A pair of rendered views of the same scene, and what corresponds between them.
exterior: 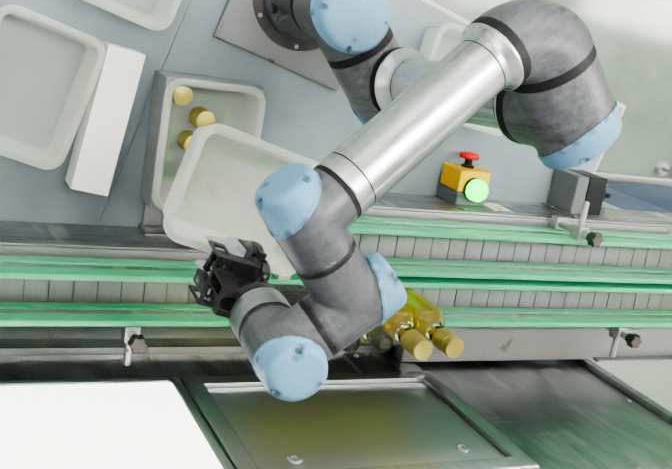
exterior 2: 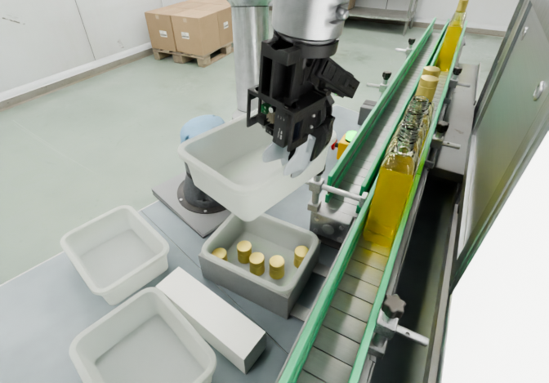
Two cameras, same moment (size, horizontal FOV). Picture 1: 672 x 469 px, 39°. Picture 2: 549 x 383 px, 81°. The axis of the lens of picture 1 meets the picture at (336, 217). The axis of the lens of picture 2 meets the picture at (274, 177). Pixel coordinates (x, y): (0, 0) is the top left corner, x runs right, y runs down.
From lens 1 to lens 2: 1.08 m
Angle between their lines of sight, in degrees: 41
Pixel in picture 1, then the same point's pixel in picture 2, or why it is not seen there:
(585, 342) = (462, 106)
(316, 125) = (287, 205)
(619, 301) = (437, 95)
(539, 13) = not seen: outside the picture
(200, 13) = (186, 241)
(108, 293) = (347, 351)
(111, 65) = (169, 289)
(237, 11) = (196, 221)
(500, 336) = (452, 132)
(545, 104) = not seen: outside the picture
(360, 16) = (203, 123)
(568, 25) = not seen: outside the picture
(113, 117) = (206, 302)
